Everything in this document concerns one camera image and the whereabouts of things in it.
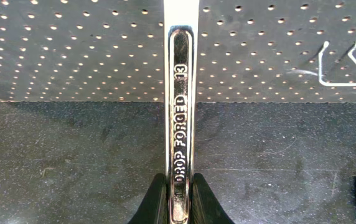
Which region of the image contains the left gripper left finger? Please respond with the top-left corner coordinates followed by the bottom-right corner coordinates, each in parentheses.
top-left (127, 172), bottom-right (169, 224)

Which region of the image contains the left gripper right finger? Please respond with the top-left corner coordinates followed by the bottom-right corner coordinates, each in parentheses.
top-left (191, 172), bottom-right (235, 224)

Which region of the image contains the silver wrench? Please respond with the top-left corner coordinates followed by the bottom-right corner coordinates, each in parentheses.
top-left (163, 0), bottom-right (200, 224)

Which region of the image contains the black pegboard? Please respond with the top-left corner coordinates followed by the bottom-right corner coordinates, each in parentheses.
top-left (0, 0), bottom-right (356, 104)

